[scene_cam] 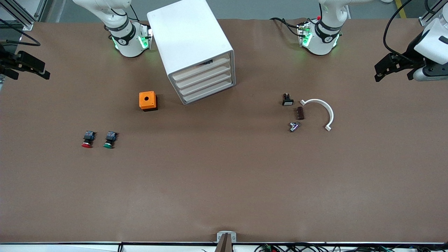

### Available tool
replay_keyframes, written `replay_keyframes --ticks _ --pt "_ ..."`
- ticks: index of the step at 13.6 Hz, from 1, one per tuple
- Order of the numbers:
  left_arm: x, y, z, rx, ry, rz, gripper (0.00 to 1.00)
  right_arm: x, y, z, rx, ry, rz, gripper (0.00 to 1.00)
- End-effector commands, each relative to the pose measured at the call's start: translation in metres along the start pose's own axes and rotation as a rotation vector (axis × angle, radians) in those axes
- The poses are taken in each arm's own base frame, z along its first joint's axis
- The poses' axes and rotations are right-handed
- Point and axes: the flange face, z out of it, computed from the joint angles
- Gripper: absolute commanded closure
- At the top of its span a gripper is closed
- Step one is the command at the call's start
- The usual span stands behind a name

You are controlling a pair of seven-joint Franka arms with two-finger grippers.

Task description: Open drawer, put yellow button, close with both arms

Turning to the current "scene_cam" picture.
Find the black left base cable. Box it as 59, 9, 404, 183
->
270, 17, 302, 37

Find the orange button enclosure box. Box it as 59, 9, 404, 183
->
139, 91, 158, 112

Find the white table frame rail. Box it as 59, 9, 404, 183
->
0, 241, 448, 252

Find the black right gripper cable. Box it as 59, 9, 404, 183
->
0, 19, 41, 47

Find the black cable bundle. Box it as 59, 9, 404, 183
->
254, 243, 448, 252

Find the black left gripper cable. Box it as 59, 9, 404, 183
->
383, 0, 415, 58

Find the red push button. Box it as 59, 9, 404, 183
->
81, 131, 96, 148

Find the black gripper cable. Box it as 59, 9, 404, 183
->
383, 0, 415, 58
0, 19, 41, 47

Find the aluminium frame post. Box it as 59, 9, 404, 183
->
0, 0, 48, 32
419, 0, 448, 28

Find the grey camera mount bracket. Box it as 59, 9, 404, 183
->
215, 231, 237, 252

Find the white curved pipe clamp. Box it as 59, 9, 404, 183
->
300, 99, 334, 132

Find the green push button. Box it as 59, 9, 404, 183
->
103, 131, 118, 149

